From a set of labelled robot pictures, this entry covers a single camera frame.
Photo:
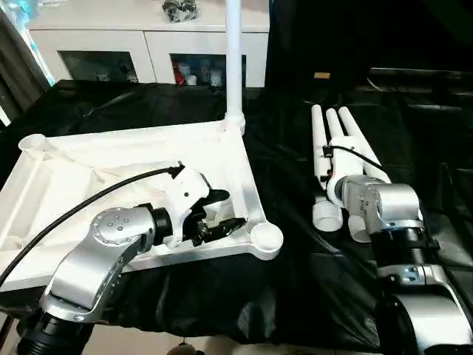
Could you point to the blue white package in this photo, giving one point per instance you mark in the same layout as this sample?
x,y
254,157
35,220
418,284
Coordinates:
x,y
40,55

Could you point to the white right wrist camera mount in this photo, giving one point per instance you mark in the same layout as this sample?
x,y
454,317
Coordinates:
x,y
345,162

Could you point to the clear bag on cabinet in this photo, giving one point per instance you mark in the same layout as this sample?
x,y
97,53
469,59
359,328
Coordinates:
x,y
182,9

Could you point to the white cabinet with glass doors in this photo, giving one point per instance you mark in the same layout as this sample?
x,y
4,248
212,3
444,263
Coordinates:
x,y
111,40

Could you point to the blue plastic item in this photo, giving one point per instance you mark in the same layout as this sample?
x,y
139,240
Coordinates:
x,y
26,5

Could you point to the white plastic table top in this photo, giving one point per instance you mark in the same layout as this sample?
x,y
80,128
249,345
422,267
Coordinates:
x,y
111,155

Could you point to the grey curtain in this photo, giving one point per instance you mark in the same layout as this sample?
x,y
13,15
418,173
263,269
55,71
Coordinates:
x,y
18,74

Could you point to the white plastic table leg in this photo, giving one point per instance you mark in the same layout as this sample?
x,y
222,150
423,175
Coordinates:
x,y
332,124
234,74
318,140
354,129

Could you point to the black mat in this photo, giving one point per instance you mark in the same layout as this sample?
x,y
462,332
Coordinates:
x,y
314,288

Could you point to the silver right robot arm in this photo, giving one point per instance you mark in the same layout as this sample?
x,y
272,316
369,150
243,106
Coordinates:
x,y
399,214

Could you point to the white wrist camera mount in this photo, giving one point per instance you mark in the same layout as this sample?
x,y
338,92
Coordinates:
x,y
345,162
186,192

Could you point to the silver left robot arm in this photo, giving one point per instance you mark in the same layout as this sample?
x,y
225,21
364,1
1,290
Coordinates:
x,y
92,259

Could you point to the black television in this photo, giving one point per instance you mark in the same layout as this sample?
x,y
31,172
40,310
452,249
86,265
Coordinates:
x,y
421,72

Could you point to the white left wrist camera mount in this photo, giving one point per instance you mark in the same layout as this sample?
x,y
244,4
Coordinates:
x,y
186,192

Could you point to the black box with beige label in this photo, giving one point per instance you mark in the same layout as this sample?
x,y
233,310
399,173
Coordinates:
x,y
321,37

